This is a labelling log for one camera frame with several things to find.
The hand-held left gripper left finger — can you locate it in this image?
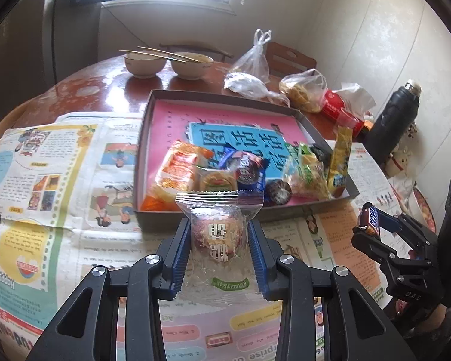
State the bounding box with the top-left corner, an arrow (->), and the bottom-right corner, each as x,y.
26,218 -> 192,361

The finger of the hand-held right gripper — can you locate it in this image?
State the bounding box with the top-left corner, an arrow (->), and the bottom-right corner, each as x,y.
363,202 -> 437,260
351,227 -> 437,298

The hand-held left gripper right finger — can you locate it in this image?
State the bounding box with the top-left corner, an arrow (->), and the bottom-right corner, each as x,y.
248,220 -> 418,361

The brown chocolate bar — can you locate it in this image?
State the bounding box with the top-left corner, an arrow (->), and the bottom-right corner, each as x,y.
354,202 -> 381,238

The clear pastry packet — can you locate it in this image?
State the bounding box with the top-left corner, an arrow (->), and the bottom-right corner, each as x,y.
175,191 -> 264,308

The dark cardboard box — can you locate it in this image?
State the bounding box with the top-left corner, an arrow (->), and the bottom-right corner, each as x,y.
133,89 -> 360,234

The dark round cake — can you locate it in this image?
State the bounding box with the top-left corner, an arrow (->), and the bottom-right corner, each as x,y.
264,179 -> 293,206

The long yellow snack packet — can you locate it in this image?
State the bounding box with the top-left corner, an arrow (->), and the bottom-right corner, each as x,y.
326,126 -> 354,199

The round biscuit green label packet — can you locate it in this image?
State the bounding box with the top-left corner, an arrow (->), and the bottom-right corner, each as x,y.
197,166 -> 238,193

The orange rice cracker packet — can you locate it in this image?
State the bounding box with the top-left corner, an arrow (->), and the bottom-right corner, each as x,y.
140,139 -> 213,212

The green print cracker packet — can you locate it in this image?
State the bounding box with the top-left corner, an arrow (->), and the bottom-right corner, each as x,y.
287,163 -> 334,201

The blue cookie packet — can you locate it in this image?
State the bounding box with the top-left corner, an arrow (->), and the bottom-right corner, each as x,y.
212,150 -> 270,193

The small black snack packet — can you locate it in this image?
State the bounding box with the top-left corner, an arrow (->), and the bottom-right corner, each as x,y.
310,144 -> 330,163

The crumpled white tissue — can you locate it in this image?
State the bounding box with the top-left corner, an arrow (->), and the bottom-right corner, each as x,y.
389,177 -> 416,211

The colourful newspaper sheet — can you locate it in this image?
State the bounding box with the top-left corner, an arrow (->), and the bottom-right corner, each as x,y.
0,116 -> 324,361
304,141 -> 412,309

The red patterned bowl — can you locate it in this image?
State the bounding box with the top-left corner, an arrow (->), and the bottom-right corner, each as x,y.
411,186 -> 438,234

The white rabbit figurine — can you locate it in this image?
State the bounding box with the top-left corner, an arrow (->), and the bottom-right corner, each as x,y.
384,150 -> 412,177

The black thermos bottle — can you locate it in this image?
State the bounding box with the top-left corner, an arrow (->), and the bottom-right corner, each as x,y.
363,79 -> 422,155

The clear plastic cup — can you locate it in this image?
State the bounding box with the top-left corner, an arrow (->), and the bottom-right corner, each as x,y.
336,111 -> 361,136

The red tissue pack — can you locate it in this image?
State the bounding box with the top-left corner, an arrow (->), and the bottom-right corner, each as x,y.
321,82 -> 377,140

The pink and blue book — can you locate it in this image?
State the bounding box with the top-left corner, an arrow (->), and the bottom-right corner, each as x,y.
145,100 -> 324,181

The clear bag of yellow food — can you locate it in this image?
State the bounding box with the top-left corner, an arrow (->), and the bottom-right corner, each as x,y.
279,68 -> 328,114

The cream ceramic bowl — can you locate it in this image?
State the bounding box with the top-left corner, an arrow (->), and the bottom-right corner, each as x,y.
171,53 -> 215,81
124,52 -> 167,79

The brown wooden chair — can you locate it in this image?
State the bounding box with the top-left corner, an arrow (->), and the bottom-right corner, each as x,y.
265,42 -> 317,79

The white plastic bag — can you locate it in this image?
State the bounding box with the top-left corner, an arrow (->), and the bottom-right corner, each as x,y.
223,29 -> 290,104

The grey refrigerator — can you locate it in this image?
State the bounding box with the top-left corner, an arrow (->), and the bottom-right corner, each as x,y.
0,0 -> 100,121

